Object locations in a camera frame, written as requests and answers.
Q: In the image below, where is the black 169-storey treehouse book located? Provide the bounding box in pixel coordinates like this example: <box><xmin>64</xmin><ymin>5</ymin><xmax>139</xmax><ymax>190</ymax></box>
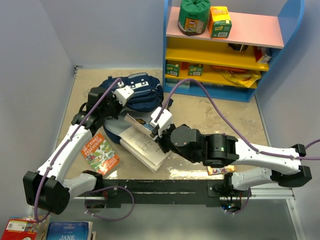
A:
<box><xmin>119</xmin><ymin>114</ymin><xmax>172</xmax><ymax>173</ymax></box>

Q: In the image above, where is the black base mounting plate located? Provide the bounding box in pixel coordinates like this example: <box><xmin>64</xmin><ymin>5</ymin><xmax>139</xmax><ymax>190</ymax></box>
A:
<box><xmin>80</xmin><ymin>179</ymin><xmax>240</xmax><ymax>208</ymax></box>

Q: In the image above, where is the green wrapped tissue roll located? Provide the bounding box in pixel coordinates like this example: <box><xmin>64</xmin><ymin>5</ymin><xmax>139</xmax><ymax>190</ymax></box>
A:
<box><xmin>178</xmin><ymin>0</ymin><xmax>211</xmax><ymax>36</ymax></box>

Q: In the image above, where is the blue Jane book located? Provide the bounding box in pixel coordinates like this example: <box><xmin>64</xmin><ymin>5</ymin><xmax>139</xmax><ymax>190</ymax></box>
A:
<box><xmin>45</xmin><ymin>221</ymin><xmax>97</xmax><ymax>240</ymax></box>

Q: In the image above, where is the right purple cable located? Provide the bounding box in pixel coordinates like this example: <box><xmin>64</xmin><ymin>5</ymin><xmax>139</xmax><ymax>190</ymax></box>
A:
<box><xmin>152</xmin><ymin>78</ymin><xmax>320</xmax><ymax>215</ymax></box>

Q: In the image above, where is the purple Roald Dahl book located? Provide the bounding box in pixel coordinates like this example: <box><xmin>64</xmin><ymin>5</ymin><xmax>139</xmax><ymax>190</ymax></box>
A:
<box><xmin>207</xmin><ymin>165</ymin><xmax>236</xmax><ymax>176</ymax></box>

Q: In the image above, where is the small green box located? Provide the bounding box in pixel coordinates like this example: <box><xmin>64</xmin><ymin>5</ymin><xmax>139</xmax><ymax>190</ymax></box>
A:
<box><xmin>165</xmin><ymin>60</ymin><xmax>181</xmax><ymax>77</ymax></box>
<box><xmin>188</xmin><ymin>63</ymin><xmax>204</xmax><ymax>77</ymax></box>

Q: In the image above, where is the red white packet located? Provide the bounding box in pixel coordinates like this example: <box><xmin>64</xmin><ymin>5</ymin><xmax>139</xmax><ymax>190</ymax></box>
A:
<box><xmin>253</xmin><ymin>46</ymin><xmax>272</xmax><ymax>64</ymax></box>

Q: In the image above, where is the red book bottom left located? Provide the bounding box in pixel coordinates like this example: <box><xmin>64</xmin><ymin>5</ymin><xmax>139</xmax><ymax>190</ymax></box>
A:
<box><xmin>0</xmin><ymin>216</ymin><xmax>51</xmax><ymax>240</ymax></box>

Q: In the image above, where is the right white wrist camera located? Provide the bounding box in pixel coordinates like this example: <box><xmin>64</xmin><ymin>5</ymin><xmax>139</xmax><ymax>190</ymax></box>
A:
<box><xmin>149</xmin><ymin>107</ymin><xmax>173</xmax><ymax>131</ymax></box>

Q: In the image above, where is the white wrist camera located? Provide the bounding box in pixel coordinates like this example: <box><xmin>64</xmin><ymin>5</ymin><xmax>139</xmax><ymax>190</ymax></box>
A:
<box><xmin>113</xmin><ymin>86</ymin><xmax>135</xmax><ymax>106</ymax></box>
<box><xmin>149</xmin><ymin>107</ymin><xmax>173</xmax><ymax>131</ymax></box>

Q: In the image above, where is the aluminium rail frame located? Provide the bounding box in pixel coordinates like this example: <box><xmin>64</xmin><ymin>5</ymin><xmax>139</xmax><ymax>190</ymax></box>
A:
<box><xmin>26</xmin><ymin>65</ymin><xmax>306</xmax><ymax>240</ymax></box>

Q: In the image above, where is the navy blue school backpack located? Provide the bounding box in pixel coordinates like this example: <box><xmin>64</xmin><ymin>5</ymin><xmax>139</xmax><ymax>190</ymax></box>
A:
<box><xmin>88</xmin><ymin>72</ymin><xmax>164</xmax><ymax>145</ymax></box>

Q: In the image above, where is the orange 78-storey treehouse book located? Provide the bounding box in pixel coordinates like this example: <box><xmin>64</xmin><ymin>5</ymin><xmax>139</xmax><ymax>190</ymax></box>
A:
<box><xmin>81</xmin><ymin>133</ymin><xmax>121</xmax><ymax>176</ymax></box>

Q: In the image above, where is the right small green box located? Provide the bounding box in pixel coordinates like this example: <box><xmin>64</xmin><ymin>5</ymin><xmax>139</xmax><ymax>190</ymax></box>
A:
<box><xmin>188</xmin><ymin>63</ymin><xmax>204</xmax><ymax>77</ymax></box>

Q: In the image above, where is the left small green box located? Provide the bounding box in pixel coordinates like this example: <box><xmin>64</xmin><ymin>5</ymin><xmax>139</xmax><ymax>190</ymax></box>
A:
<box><xmin>165</xmin><ymin>60</ymin><xmax>181</xmax><ymax>77</ymax></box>

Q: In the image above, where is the colourful blue toy shelf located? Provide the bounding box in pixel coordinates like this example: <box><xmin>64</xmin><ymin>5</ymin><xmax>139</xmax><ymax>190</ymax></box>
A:
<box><xmin>163</xmin><ymin>0</ymin><xmax>305</xmax><ymax>102</ymax></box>

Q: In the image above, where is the orange green carton box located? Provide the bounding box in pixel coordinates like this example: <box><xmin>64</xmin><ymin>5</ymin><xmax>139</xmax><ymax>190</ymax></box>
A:
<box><xmin>207</xmin><ymin>6</ymin><xmax>232</xmax><ymax>39</ymax></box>

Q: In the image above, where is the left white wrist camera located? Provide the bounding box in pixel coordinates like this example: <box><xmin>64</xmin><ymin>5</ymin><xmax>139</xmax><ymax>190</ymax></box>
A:
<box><xmin>113</xmin><ymin>86</ymin><xmax>135</xmax><ymax>106</ymax></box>

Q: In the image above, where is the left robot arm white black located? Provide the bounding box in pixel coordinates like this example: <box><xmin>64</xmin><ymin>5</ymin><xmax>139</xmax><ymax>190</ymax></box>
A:
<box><xmin>22</xmin><ymin>87</ymin><xmax>132</xmax><ymax>222</ymax></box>

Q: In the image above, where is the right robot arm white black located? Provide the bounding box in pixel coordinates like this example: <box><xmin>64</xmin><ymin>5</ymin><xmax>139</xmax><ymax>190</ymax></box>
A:
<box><xmin>150</xmin><ymin>124</ymin><xmax>312</xmax><ymax>197</ymax></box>

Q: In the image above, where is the yellow snack bag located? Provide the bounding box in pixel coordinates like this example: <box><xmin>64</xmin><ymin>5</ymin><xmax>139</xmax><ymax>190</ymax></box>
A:
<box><xmin>211</xmin><ymin>65</ymin><xmax>262</xmax><ymax>88</ymax></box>

